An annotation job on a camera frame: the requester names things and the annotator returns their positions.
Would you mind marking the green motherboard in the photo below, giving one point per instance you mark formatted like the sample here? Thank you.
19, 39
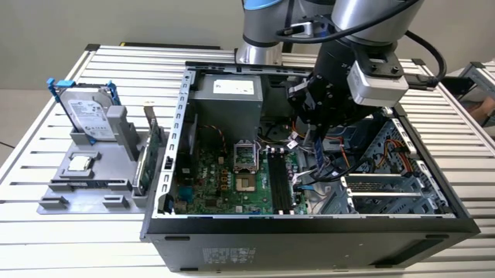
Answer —
209, 185

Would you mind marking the black RAM slot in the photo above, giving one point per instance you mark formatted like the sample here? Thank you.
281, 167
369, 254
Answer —
278, 179
273, 179
282, 179

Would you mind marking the black case fan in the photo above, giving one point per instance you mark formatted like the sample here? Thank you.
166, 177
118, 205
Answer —
186, 144

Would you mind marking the hard disk in blue carrier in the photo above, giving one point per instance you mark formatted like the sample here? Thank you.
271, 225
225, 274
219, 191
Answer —
87, 113

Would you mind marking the aluminium side table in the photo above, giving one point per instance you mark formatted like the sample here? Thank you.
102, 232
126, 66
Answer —
478, 68

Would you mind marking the green graphics card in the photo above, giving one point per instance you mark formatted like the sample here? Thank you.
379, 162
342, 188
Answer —
149, 162

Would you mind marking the grey metal disk bay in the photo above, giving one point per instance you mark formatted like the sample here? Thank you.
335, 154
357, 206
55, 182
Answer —
383, 194

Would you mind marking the small silver wrist camera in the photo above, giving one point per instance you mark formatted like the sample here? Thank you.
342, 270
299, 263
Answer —
303, 29

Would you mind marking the silver CPU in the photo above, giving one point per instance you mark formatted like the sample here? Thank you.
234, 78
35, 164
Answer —
79, 163

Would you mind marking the grey metal drive cage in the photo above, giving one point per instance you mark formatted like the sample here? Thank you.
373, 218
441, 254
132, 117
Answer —
307, 138

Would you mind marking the black open PC case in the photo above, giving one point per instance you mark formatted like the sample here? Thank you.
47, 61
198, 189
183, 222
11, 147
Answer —
310, 249

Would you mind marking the CPU socket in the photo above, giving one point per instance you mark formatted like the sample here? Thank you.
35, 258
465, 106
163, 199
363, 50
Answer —
246, 182

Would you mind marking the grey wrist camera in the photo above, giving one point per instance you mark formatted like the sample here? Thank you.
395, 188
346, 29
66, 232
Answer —
379, 89

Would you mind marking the grey parts rack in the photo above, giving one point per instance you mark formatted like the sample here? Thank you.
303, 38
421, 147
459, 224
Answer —
112, 162

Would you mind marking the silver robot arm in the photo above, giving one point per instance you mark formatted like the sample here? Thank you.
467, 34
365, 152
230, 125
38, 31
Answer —
363, 17

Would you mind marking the grey power supply unit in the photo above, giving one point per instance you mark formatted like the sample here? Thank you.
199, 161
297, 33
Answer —
225, 116

